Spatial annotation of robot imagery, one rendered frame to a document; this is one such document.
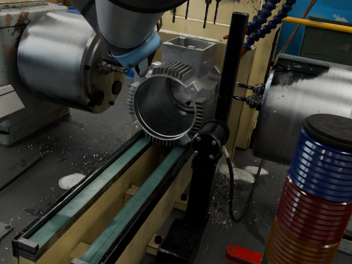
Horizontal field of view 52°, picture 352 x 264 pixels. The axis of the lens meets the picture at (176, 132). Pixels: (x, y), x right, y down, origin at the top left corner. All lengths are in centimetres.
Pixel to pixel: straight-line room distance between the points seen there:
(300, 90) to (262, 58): 34
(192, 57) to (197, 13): 28
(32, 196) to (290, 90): 61
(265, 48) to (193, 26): 22
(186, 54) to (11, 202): 52
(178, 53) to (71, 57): 25
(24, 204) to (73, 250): 23
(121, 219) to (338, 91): 48
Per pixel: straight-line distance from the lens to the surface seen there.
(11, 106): 70
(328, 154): 30
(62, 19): 99
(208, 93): 82
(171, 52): 87
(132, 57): 55
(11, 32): 103
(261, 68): 109
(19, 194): 91
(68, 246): 67
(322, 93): 77
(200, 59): 85
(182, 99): 103
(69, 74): 91
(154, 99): 95
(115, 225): 62
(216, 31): 110
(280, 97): 76
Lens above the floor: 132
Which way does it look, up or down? 25 degrees down
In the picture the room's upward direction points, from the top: 8 degrees clockwise
